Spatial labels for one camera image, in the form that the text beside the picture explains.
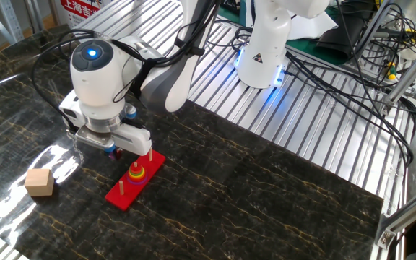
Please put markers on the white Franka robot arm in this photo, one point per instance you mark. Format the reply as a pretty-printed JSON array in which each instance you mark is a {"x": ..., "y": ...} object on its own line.
[{"x": 99, "y": 83}]

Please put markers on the red white sign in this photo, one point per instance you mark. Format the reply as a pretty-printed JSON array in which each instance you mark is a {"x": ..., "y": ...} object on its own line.
[{"x": 81, "y": 11}]

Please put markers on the aluminium corner frame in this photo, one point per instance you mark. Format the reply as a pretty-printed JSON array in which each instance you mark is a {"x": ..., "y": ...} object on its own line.
[{"x": 410, "y": 213}]

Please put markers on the green cutting mat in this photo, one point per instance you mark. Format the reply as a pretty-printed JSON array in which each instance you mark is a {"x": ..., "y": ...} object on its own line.
[{"x": 312, "y": 50}]

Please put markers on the black pouch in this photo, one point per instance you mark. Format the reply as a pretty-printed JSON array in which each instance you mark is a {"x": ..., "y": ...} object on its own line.
[{"x": 341, "y": 36}]

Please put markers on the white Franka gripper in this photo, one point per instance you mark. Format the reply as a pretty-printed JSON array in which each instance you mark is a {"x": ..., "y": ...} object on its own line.
[{"x": 135, "y": 139}]

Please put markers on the plain wooden cube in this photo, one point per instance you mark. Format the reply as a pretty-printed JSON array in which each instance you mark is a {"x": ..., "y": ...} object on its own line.
[{"x": 39, "y": 184}]

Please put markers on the black marble pattern mat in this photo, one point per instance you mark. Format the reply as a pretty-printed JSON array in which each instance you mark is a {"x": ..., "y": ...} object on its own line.
[{"x": 229, "y": 198}]

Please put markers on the yellow green screwdriver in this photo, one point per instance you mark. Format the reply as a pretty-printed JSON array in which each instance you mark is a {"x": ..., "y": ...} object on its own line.
[{"x": 391, "y": 70}]

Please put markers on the white paper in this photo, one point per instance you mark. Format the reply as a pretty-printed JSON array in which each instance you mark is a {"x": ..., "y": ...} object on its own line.
[{"x": 314, "y": 27}]

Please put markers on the aluminium camera post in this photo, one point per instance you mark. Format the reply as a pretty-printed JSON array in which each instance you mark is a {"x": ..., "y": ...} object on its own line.
[{"x": 410, "y": 72}]

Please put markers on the red Hanoi base with pegs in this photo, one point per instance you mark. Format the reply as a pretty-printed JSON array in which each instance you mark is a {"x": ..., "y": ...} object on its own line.
[{"x": 119, "y": 202}]

